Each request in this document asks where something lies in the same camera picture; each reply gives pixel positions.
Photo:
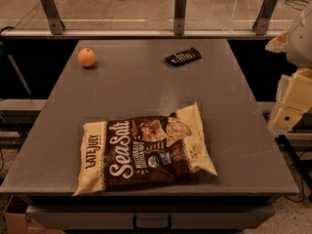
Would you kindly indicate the middle metal rail bracket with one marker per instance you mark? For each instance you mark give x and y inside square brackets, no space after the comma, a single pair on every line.
[179,17]

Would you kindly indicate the grey table drawer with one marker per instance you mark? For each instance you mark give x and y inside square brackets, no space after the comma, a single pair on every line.
[150,218]

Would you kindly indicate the right metal rail bracket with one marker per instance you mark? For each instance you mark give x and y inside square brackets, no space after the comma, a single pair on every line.
[262,21]

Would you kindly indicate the metal rail bracket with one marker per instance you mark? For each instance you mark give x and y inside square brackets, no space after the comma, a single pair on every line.
[179,17]
[56,25]
[262,21]

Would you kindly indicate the brown sea salt chip bag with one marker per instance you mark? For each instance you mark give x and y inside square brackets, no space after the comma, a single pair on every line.
[151,149]

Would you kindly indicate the left metal rail bracket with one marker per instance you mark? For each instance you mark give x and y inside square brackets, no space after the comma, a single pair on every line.
[56,25]

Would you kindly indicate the orange fruit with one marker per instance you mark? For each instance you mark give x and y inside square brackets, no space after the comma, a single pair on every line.
[87,57]

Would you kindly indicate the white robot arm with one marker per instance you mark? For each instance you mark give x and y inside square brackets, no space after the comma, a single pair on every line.
[299,43]

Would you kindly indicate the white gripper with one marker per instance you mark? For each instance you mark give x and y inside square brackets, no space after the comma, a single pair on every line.
[301,41]

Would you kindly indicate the metal guard rail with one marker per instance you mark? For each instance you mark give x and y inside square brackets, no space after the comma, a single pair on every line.
[110,33]

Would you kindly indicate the cardboard box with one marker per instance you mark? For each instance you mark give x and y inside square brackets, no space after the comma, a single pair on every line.
[19,223]

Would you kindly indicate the black rxbar chocolate bar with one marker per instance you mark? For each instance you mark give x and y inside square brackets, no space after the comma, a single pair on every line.
[183,57]

